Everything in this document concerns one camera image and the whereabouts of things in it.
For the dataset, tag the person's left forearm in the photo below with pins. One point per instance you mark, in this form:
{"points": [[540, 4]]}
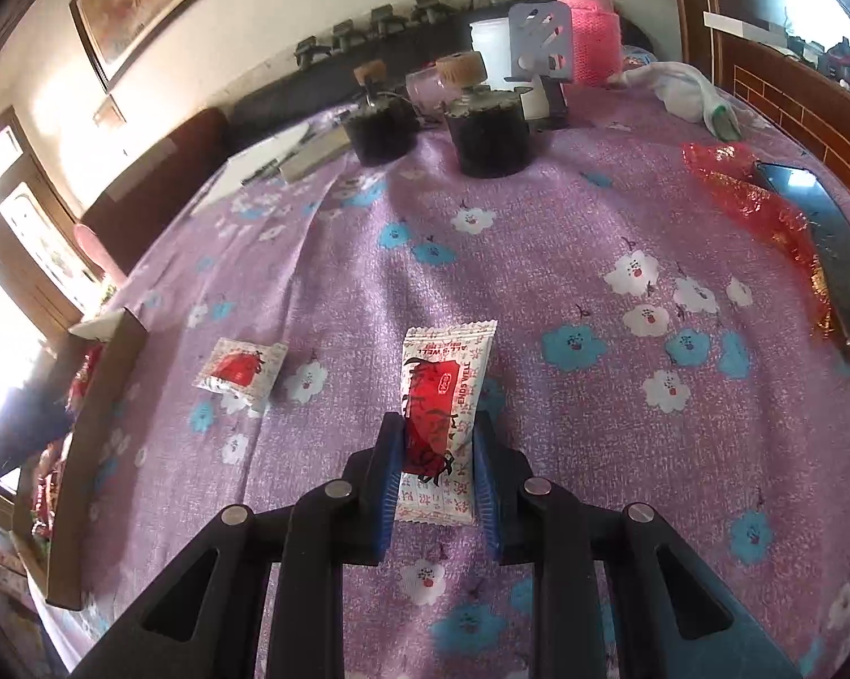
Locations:
{"points": [[22, 438]]}

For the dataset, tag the red plastic bag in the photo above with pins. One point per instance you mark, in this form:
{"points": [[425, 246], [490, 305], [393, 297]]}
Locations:
{"points": [[743, 198]]}

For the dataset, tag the black sofa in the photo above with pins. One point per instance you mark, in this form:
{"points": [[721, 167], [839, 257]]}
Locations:
{"points": [[269, 95]]}

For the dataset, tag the grey metal holder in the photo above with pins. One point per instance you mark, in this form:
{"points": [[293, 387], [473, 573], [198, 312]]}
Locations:
{"points": [[520, 63]]}

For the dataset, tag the black pen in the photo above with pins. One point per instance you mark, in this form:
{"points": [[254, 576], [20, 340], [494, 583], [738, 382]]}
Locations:
{"points": [[262, 170]]}

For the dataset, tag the shallow cardboard box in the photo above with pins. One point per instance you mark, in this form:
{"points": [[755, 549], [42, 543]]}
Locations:
{"points": [[92, 438]]}

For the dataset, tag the wooden glass door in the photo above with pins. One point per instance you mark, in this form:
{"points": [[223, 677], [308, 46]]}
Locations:
{"points": [[36, 177]]}

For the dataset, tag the white plastic container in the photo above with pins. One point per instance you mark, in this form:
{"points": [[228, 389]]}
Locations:
{"points": [[492, 49]]}

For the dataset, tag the small wall frame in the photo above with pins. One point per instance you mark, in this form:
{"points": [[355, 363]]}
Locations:
{"points": [[109, 112]]}

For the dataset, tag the pink thermos flask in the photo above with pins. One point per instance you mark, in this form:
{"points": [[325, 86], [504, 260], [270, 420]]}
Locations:
{"points": [[594, 35]]}

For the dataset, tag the white cloth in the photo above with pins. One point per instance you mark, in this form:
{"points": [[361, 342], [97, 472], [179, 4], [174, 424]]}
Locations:
{"points": [[679, 92]]}

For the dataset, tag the black clamp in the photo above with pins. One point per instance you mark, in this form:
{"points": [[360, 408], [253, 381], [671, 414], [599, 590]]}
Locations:
{"points": [[345, 34], [310, 55], [430, 7], [386, 20]]}

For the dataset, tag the black phone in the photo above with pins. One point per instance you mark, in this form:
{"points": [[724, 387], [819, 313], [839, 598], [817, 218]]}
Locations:
{"points": [[820, 226]]}

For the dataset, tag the maroon armchair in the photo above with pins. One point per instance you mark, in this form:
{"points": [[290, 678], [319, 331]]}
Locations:
{"points": [[96, 247]]}

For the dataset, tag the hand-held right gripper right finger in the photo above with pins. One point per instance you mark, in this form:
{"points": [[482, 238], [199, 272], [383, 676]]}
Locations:
{"points": [[487, 499]]}

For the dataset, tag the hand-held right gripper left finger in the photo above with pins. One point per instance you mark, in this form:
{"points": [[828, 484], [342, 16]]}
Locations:
{"points": [[389, 491]]}

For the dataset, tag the pink jar with cork lid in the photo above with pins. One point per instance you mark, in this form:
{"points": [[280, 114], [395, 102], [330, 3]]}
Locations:
{"points": [[460, 67]]}

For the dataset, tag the long white red snack packet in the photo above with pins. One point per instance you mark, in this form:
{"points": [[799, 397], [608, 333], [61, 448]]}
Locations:
{"points": [[439, 382]]}

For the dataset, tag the grey notebook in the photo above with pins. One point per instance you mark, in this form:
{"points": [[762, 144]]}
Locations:
{"points": [[319, 152]]}

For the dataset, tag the white notepad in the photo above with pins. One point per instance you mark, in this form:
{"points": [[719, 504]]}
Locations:
{"points": [[248, 170]]}

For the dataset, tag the small white red snack packet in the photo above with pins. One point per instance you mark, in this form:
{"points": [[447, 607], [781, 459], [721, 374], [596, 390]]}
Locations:
{"points": [[237, 371]]}

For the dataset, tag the black round container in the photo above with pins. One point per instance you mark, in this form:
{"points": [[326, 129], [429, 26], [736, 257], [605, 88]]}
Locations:
{"points": [[382, 134], [492, 138]]}

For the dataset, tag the purple floral tablecloth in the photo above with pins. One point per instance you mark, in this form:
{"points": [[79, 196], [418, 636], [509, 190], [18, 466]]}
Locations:
{"points": [[538, 262]]}

